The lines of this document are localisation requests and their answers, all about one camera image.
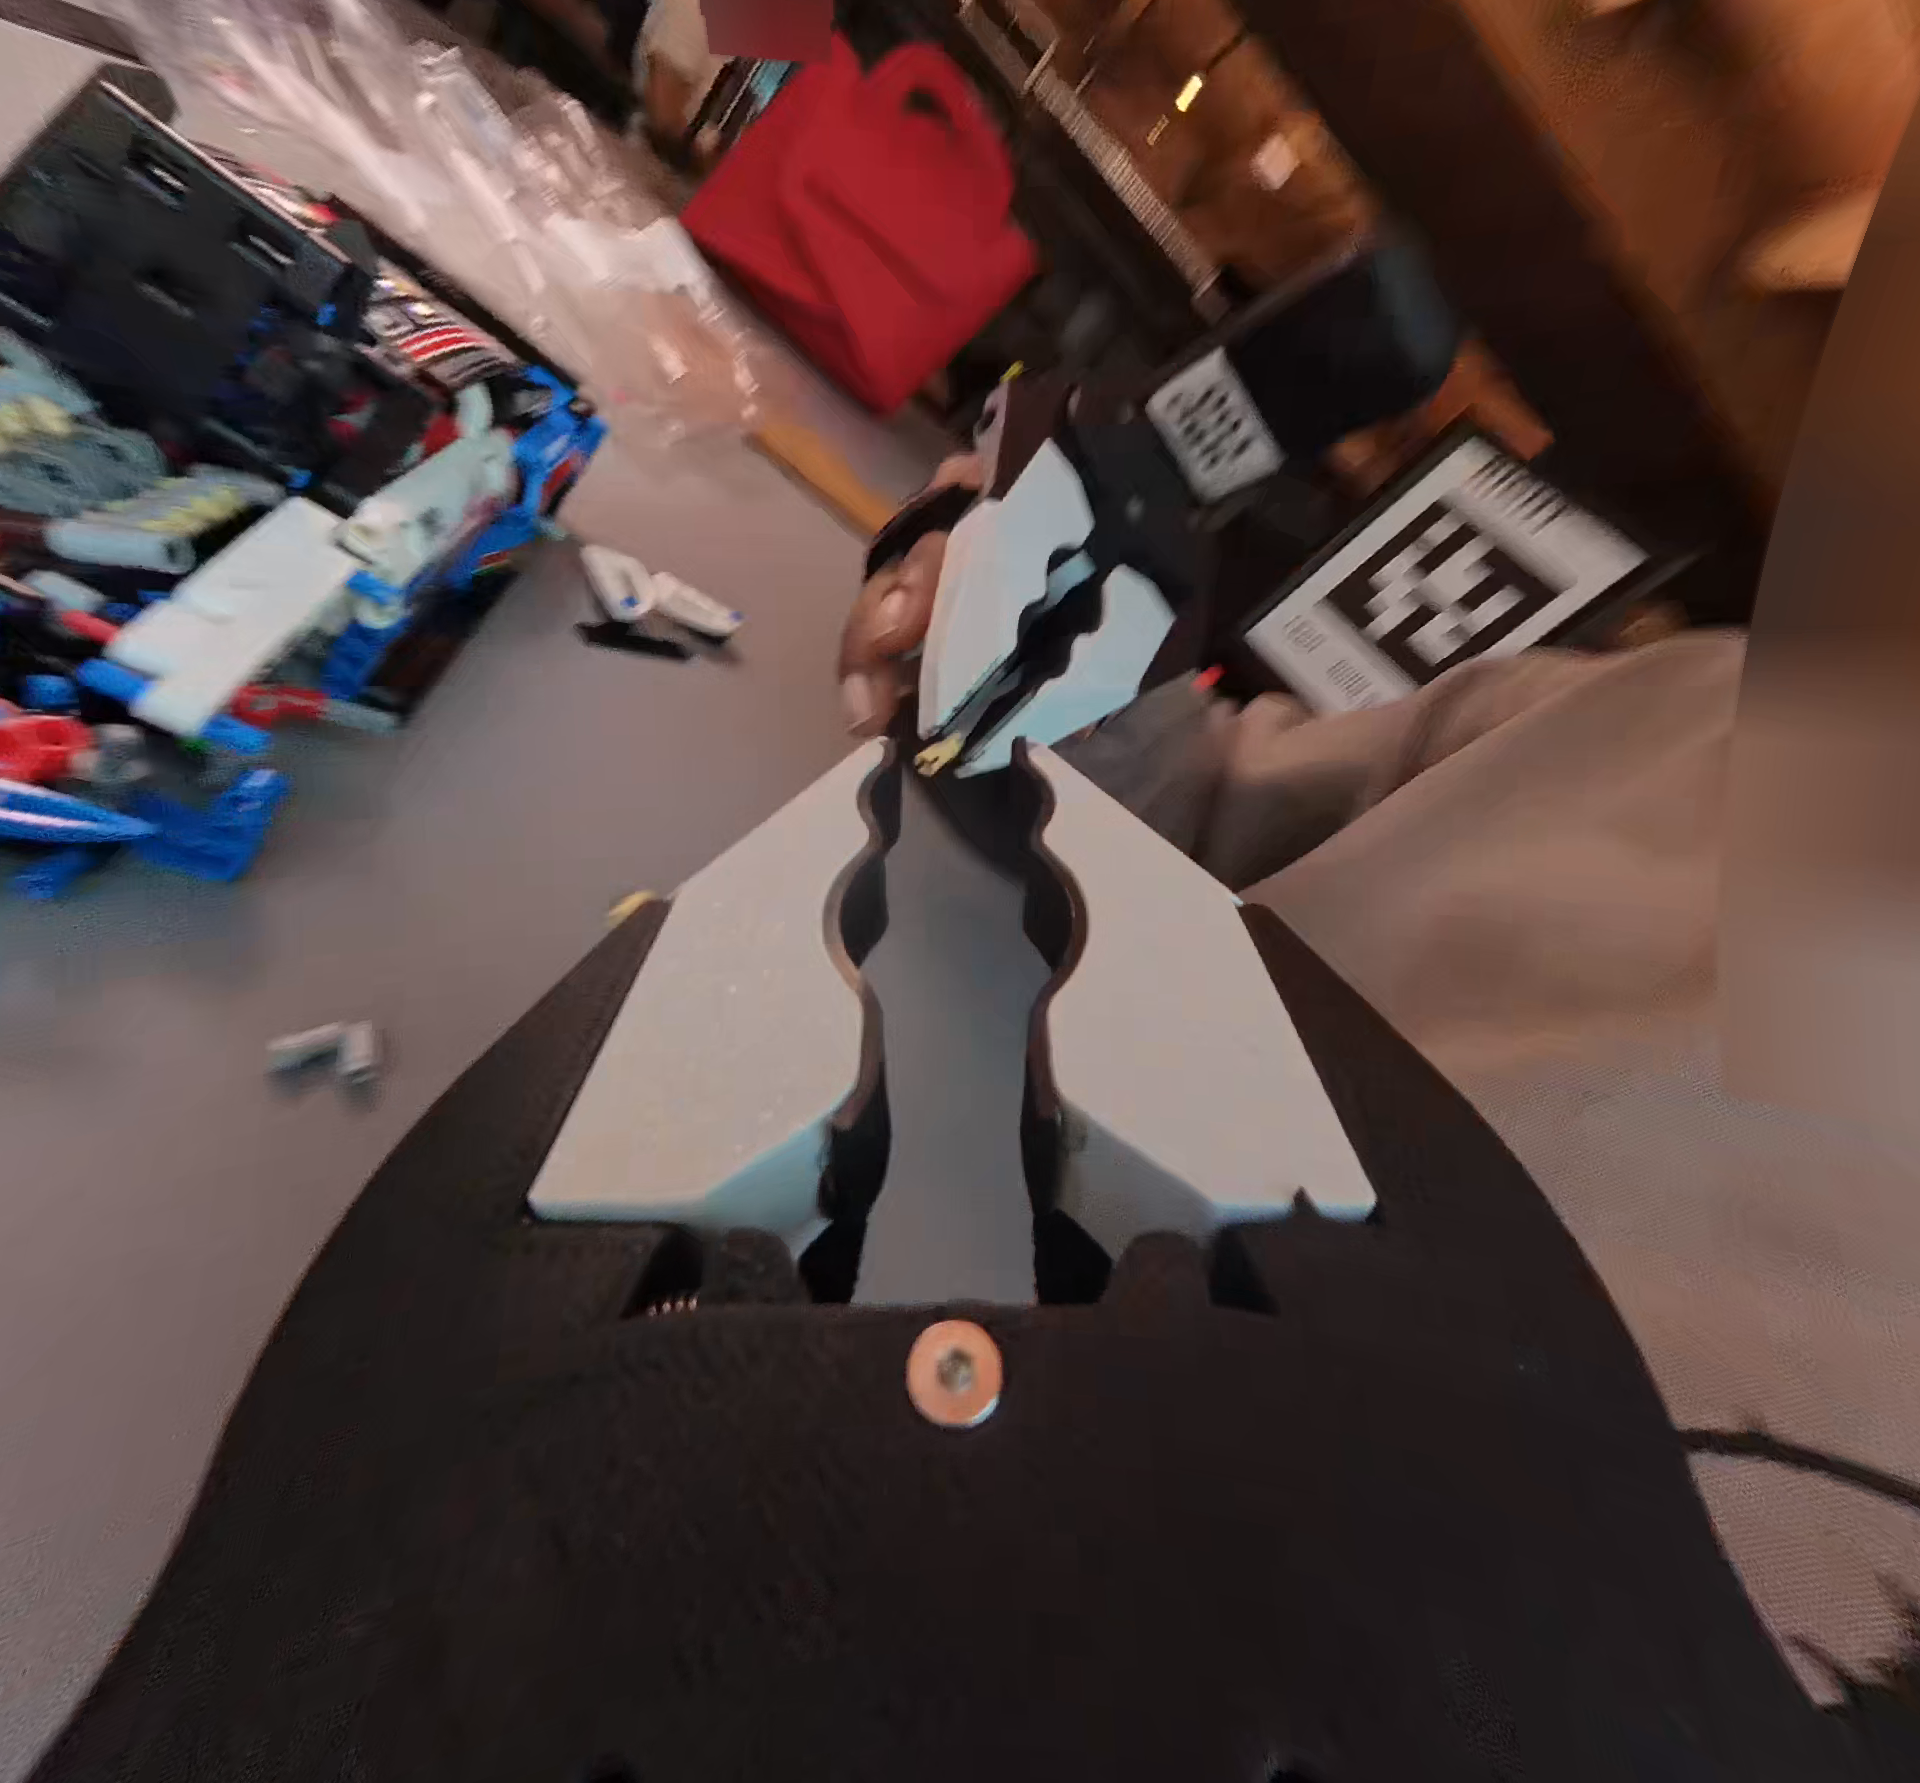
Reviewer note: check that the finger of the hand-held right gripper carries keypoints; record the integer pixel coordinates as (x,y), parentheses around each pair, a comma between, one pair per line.
(1103,643)
(998,553)

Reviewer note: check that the grey desk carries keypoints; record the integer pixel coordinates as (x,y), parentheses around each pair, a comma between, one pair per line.
(450,913)

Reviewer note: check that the person's right hand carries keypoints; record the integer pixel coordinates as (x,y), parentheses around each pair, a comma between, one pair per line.
(885,643)

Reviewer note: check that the black brick assembly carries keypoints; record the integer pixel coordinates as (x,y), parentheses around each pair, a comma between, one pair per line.
(968,807)

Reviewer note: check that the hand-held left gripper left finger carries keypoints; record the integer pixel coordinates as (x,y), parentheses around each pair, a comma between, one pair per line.
(704,1063)

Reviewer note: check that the grey brick connector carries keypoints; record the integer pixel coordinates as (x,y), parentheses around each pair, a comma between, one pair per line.
(360,1048)
(299,1051)

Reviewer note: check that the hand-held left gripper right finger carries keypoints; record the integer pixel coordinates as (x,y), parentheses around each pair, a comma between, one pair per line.
(1199,1063)

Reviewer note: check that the toy brick race car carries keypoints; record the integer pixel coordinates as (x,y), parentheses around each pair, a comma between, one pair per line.
(299,539)

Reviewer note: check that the white curved brick panel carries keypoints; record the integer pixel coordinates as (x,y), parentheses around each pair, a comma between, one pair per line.
(615,580)
(693,606)

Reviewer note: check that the framed black white tag sign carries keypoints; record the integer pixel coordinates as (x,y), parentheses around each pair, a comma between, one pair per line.
(1453,583)

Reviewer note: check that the person's right forearm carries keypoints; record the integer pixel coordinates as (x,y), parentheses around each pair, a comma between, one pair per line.
(1350,763)

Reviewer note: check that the red felt bag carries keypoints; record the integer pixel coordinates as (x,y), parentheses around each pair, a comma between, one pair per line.
(871,222)

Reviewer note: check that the pile of clear plastic bags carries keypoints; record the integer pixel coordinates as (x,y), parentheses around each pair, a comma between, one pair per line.
(450,162)

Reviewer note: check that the dark brick beam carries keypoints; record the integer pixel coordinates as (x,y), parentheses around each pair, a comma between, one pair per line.
(630,640)

